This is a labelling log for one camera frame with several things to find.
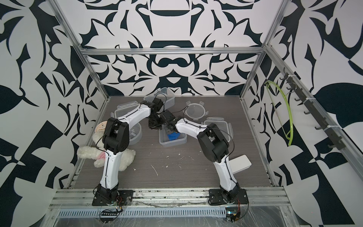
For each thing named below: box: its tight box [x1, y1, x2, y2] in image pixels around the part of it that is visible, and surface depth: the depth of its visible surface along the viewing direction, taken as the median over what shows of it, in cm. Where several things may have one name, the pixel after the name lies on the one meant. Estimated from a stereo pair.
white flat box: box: [228, 154, 252, 175], surface depth 84 cm
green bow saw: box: [264, 80, 294, 147], surface depth 71 cm
